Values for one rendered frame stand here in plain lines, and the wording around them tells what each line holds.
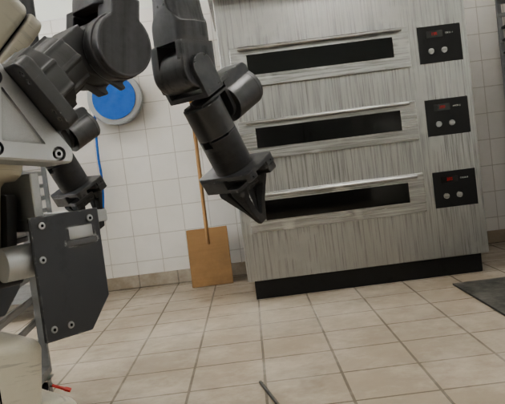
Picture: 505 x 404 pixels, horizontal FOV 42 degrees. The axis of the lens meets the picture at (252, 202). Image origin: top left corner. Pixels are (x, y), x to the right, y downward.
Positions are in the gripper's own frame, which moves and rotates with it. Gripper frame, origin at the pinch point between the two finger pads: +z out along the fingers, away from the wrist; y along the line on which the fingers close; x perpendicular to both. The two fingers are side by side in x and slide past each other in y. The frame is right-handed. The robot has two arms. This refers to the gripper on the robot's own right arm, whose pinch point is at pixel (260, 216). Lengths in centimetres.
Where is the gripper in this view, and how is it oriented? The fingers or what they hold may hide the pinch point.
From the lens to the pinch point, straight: 98.5
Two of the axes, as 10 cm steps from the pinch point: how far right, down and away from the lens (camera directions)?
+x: -5.4, 5.7, -6.2
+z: 4.3, 8.2, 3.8
